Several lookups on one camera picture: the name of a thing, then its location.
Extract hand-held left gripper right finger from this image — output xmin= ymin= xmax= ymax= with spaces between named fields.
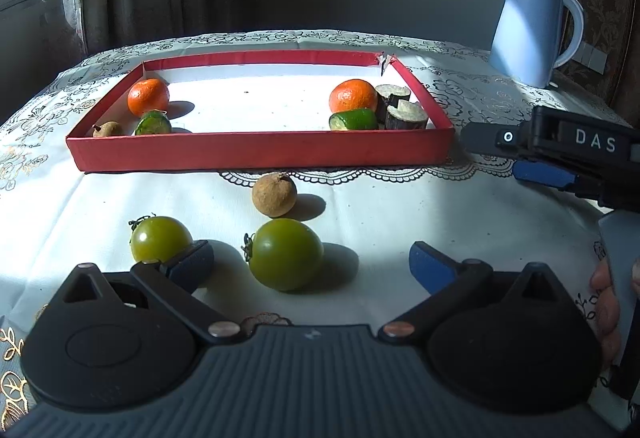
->
xmin=377 ymin=241 xmax=577 ymax=345

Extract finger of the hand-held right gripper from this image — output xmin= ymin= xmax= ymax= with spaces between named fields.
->
xmin=512 ymin=160 xmax=577 ymax=191
xmin=460 ymin=122 xmax=532 ymax=155

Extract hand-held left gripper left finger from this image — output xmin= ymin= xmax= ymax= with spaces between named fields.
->
xmin=42 ymin=239 xmax=243 ymax=346

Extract small green tomato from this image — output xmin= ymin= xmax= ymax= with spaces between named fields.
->
xmin=128 ymin=215 xmax=194 ymax=264

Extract large green tomato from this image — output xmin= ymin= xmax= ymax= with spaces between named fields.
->
xmin=242 ymin=217 xmax=325 ymax=292

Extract large brown longan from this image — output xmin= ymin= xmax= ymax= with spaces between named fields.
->
xmin=251 ymin=172 xmax=298 ymax=218

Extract long green cucumber piece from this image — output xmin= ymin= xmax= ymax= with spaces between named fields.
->
xmin=328 ymin=108 xmax=379 ymax=131

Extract small green cucumber piece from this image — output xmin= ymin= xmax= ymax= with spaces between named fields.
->
xmin=134 ymin=111 xmax=173 ymax=136

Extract large orange tangerine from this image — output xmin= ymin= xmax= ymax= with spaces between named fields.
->
xmin=329 ymin=79 xmax=378 ymax=114

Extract red cardboard box tray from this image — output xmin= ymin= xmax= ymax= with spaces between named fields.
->
xmin=66 ymin=50 xmax=456 ymax=173

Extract small orange tangerine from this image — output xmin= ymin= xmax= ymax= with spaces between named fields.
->
xmin=127 ymin=78 xmax=170 ymax=117

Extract light blue electric kettle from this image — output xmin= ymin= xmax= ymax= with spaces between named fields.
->
xmin=488 ymin=0 xmax=585 ymax=90

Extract white wall switch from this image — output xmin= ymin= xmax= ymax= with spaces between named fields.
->
xmin=577 ymin=43 xmax=608 ymax=70

